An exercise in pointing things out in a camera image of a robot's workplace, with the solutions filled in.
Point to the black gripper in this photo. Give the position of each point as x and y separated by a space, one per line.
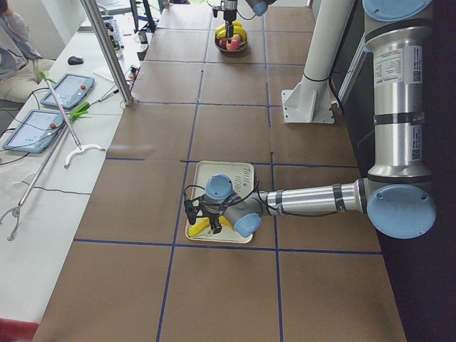
228 14
213 214

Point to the yellow banana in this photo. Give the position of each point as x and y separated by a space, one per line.
221 34
204 223
240 32
237 25

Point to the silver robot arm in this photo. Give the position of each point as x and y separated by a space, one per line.
258 7
395 192

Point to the brown wicker basket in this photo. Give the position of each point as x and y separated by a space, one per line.
243 44

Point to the dark red mango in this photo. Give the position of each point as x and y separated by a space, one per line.
223 43

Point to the red apple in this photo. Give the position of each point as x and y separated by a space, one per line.
234 45

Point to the white bear tray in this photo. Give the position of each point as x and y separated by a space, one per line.
242 176

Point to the small metal cylinder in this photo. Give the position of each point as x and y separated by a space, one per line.
142 37

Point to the white pillar with base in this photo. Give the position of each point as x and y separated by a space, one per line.
310 100

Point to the black computer mouse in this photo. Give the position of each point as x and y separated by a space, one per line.
75 60

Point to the green plastic clip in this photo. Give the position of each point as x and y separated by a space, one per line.
79 111

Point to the far blue teach pendant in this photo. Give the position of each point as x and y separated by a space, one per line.
72 89

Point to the blue teach pendant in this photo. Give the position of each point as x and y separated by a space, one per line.
72 89
35 132

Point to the near blue teach pendant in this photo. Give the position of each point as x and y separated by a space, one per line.
35 132

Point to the long metal grabber tool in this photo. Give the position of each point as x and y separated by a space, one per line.
80 149

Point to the seated person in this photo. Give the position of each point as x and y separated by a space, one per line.
21 63

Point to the aluminium frame post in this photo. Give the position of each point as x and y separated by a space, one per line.
95 18

